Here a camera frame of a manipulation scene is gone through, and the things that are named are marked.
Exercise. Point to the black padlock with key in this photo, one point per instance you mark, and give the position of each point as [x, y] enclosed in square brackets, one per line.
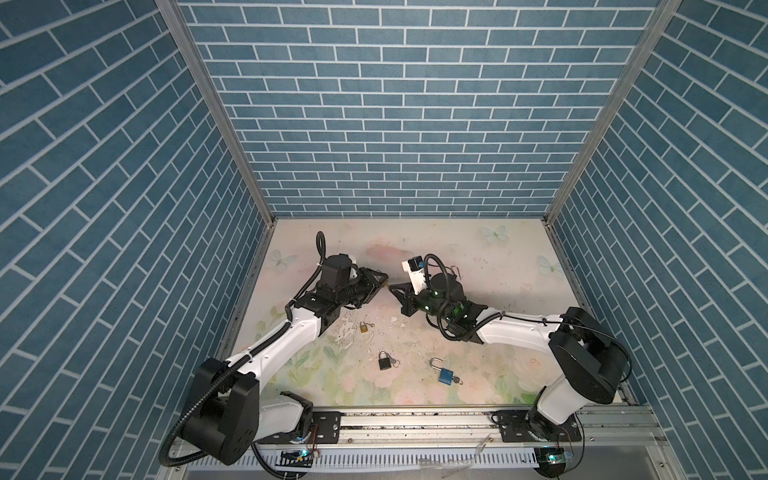
[386, 361]

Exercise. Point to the blue padlock with key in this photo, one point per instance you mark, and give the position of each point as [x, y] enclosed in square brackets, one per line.
[445, 375]

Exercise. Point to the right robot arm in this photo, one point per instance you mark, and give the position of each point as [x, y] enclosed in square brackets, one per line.
[592, 362]

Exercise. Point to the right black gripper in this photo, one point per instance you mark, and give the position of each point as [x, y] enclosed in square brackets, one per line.
[407, 299]

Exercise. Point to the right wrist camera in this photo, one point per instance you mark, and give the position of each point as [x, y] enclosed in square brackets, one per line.
[415, 268]

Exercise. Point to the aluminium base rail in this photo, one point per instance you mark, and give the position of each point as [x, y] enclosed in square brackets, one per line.
[452, 440]

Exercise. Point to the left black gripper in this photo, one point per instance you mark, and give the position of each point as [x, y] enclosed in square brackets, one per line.
[371, 285]

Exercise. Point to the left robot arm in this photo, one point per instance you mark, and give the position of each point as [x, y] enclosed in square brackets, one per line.
[224, 413]

